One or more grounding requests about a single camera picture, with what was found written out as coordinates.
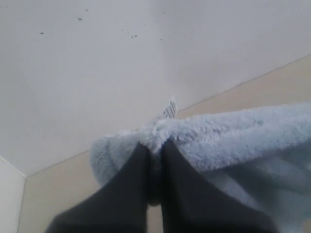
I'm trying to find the white towel care label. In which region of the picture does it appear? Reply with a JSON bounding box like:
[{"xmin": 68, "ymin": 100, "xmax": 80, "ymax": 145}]
[{"xmin": 157, "ymin": 96, "xmax": 178, "ymax": 119}]

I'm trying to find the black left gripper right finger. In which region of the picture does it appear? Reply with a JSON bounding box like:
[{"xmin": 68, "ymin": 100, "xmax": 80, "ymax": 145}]
[{"xmin": 161, "ymin": 141, "xmax": 278, "ymax": 233}]

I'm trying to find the light blue terry towel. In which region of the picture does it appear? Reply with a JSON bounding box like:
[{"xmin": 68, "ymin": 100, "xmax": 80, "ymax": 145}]
[{"xmin": 90, "ymin": 102, "xmax": 311, "ymax": 233}]

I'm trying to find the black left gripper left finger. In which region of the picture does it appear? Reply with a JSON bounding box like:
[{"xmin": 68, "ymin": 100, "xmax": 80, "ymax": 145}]
[{"xmin": 46, "ymin": 144, "xmax": 150, "ymax": 233}]

